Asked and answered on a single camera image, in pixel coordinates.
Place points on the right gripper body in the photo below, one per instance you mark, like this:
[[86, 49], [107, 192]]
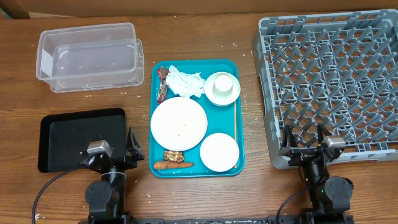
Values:
[[301, 155]]

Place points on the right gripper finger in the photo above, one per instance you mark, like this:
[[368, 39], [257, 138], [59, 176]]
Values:
[[323, 135], [289, 141]]

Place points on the teal serving tray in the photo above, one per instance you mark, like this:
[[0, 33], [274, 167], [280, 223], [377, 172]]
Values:
[[220, 119]]

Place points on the brown food scrap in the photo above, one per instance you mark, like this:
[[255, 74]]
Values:
[[173, 156]]

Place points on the grey dishwasher rack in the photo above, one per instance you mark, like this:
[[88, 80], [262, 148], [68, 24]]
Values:
[[338, 70]]

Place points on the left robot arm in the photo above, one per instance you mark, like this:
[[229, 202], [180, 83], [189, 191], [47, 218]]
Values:
[[106, 197]]

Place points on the white cup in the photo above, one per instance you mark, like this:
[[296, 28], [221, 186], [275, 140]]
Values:
[[223, 83]]

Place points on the carrot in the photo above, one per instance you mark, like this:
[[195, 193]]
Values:
[[164, 165]]

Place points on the large white plate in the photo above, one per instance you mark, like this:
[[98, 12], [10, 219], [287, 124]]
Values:
[[178, 124]]

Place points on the pink white bowl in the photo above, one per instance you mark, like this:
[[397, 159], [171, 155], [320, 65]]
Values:
[[219, 152]]

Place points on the wooden chopstick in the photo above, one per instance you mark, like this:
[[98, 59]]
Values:
[[235, 122]]

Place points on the black plastic tray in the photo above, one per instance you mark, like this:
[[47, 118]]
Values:
[[63, 137]]

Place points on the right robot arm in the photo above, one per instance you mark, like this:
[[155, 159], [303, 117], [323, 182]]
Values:
[[329, 195]]

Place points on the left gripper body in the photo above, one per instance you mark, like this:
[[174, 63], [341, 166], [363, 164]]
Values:
[[125, 163]]

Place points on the red snack wrapper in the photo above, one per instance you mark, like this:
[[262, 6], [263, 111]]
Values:
[[163, 88]]

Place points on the clear plastic bin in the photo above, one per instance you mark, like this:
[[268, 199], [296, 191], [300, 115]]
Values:
[[51, 39]]

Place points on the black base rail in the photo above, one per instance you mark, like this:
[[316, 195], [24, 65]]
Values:
[[217, 221]]

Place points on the white tissue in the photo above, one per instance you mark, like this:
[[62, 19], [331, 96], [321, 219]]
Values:
[[184, 84]]

